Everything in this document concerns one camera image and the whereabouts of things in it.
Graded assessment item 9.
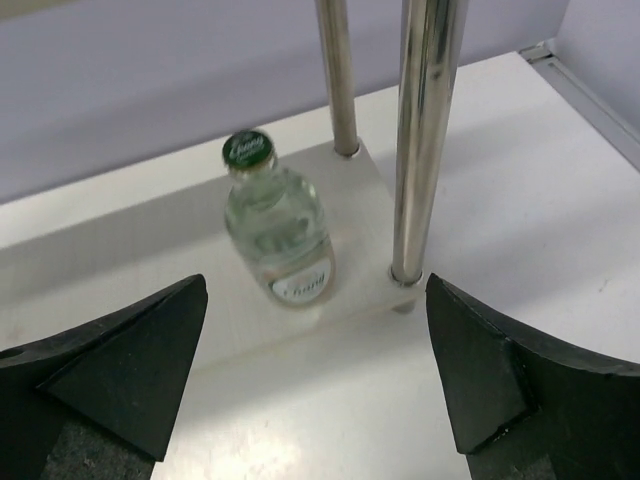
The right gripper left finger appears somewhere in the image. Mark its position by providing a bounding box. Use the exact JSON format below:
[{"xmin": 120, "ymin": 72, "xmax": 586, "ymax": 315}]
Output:
[{"xmin": 1, "ymin": 274, "xmax": 208, "ymax": 479}]

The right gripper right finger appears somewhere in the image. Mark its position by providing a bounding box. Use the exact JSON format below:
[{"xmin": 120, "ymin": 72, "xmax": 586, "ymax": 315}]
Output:
[{"xmin": 426, "ymin": 275, "xmax": 639, "ymax": 479}]

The clear Chang bottle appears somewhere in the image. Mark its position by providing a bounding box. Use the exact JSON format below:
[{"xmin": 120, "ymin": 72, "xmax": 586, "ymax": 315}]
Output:
[{"xmin": 222, "ymin": 129, "xmax": 336, "ymax": 308}]

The white two-tier shelf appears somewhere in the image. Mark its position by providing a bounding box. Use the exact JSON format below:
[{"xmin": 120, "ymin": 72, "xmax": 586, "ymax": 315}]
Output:
[{"xmin": 1, "ymin": 1, "xmax": 468, "ymax": 366}]

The aluminium rail frame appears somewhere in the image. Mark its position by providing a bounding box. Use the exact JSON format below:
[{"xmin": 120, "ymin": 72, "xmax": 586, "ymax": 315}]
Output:
[{"xmin": 518, "ymin": 38, "xmax": 640, "ymax": 174}]

